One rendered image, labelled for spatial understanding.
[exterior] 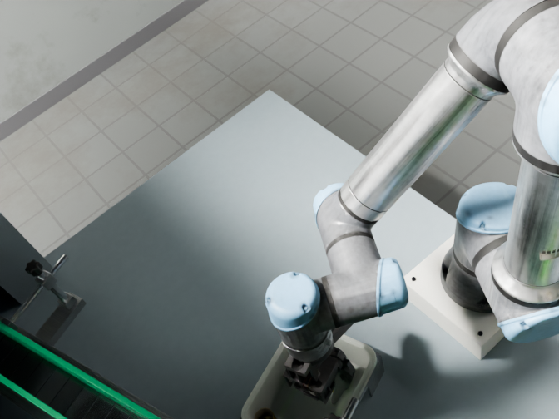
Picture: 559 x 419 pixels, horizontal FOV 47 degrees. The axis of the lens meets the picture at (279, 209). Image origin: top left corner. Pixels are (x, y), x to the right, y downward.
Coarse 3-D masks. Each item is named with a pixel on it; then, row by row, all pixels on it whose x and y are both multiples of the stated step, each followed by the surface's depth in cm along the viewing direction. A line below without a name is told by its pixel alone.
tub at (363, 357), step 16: (288, 352) 118; (352, 352) 116; (368, 352) 112; (272, 368) 114; (368, 368) 110; (256, 384) 113; (272, 384) 116; (352, 384) 117; (256, 400) 113; (272, 400) 118; (288, 400) 118; (304, 400) 117; (288, 416) 116; (304, 416) 115; (320, 416) 115
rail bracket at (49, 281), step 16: (64, 256) 125; (32, 272) 118; (48, 272) 122; (48, 288) 122; (64, 304) 128; (80, 304) 130; (16, 320) 119; (48, 320) 129; (64, 320) 128; (48, 336) 126
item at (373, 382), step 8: (376, 352) 113; (376, 368) 113; (376, 376) 115; (368, 384) 112; (376, 384) 117; (368, 392) 114; (360, 400) 111; (368, 400) 116; (360, 408) 113; (352, 416) 109; (360, 416) 115
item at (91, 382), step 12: (0, 324) 118; (12, 336) 116; (24, 336) 115; (36, 348) 113; (48, 360) 117; (60, 360) 110; (72, 372) 109; (84, 372) 108; (96, 384) 106; (108, 396) 110; (120, 396) 104; (132, 408) 102; (144, 408) 102
